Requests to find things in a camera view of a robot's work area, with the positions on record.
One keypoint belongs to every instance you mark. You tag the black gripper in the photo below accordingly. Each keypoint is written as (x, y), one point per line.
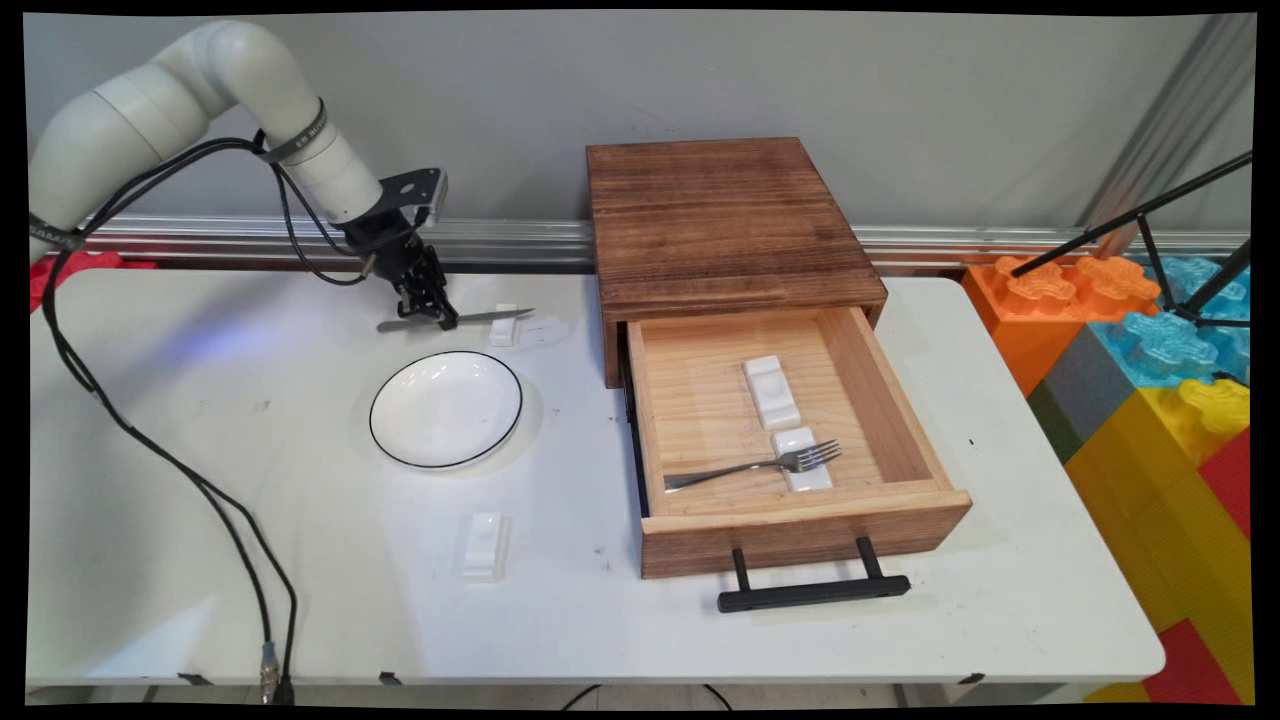
(388, 238)

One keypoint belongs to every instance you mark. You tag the silver table knife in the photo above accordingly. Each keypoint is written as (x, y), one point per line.
(490, 316)

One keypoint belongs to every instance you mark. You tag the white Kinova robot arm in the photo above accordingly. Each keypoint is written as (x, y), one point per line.
(180, 100)

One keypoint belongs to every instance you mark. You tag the white ceramic cutlery rest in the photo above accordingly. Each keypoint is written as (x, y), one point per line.
(770, 390)
(484, 545)
(812, 478)
(502, 328)

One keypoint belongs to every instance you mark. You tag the white plate with black rim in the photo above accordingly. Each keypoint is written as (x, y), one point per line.
(445, 410)

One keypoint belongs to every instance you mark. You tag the light wooden drawer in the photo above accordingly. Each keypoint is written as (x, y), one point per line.
(700, 400)

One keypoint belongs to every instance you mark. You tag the dark wooden drawer cabinet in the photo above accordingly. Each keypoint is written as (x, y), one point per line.
(720, 220)

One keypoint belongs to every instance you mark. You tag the silver metal fork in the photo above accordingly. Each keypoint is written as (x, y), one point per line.
(740, 468)

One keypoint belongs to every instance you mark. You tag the orange foam building block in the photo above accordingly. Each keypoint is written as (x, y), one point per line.
(1030, 310)

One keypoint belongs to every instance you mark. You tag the green foam building block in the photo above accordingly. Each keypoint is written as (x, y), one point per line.
(1050, 420)

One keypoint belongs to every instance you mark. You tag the grey foam building block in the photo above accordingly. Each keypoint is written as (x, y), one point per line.
(1085, 395)

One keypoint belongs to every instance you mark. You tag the black tripod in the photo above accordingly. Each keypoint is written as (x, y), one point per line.
(1150, 205)

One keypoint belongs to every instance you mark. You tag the blue foam building block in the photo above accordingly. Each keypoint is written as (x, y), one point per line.
(1170, 345)

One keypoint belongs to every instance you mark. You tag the aluminium profile rail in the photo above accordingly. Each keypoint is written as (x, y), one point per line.
(520, 240)

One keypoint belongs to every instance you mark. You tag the aluminium profile post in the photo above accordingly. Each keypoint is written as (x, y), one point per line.
(1170, 120)

